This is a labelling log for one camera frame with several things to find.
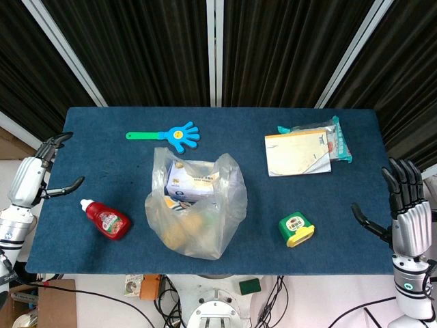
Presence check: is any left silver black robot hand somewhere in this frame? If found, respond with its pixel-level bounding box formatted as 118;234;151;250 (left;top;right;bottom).
7;131;85;208

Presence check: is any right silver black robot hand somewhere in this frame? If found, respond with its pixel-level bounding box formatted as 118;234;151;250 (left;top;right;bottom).
351;157;433;258

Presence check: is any clear plastic bag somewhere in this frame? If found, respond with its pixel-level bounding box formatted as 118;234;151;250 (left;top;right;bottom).
144;146;248;260

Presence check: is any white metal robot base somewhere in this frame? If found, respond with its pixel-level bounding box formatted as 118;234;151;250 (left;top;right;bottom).
186;275;253;328

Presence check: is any red ketchup bottle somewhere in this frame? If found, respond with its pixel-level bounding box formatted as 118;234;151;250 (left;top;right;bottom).
80;199;132;241

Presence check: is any thin black bar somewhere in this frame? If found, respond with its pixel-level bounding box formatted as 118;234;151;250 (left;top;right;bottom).
363;307;383;328

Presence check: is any teal clear snack packet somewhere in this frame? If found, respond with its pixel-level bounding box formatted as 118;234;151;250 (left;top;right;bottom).
277;115;354;163

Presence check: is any black pleated curtain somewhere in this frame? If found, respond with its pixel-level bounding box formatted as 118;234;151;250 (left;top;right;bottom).
0;0;98;139
40;0;211;108
326;0;437;184
221;0;378;109

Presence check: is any green yellow small container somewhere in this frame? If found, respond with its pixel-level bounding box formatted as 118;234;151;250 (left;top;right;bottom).
278;211;316;248

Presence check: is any brown cardboard sheet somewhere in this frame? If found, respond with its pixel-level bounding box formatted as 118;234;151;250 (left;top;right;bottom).
36;279;77;328

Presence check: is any cream paper booklet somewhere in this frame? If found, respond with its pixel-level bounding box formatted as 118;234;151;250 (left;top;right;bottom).
264;128;333;178

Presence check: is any small printed sticker packet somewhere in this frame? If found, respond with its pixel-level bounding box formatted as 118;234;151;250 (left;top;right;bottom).
124;274;144;297

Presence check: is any blue felt table cover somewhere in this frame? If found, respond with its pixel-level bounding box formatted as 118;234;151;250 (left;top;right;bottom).
25;107;399;276

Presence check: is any blue green hand clapper toy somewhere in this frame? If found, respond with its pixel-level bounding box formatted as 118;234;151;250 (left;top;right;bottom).
125;121;201;151

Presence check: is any orange box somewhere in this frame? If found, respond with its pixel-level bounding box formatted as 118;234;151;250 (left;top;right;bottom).
139;274;162;301

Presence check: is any white blue cardboard box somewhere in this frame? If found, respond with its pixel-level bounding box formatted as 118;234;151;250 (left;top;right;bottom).
165;161;221;205

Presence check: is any dark green block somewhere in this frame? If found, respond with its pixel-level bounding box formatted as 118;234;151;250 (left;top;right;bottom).
238;277;262;296

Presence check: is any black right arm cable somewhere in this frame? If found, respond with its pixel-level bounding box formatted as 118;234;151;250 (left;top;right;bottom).
329;296;397;328

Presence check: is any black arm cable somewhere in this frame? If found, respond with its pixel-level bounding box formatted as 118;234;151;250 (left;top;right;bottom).
329;296;397;328
16;279;156;328

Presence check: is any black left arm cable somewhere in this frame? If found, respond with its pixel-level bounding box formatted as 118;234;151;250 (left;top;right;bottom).
16;279;156;328

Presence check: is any white partition frame post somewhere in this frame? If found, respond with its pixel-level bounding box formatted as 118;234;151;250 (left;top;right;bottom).
206;0;225;108
20;0;109;108
313;0;394;109

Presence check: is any black cable bundle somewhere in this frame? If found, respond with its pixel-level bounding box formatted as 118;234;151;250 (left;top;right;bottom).
153;275;187;328
257;275;288;328

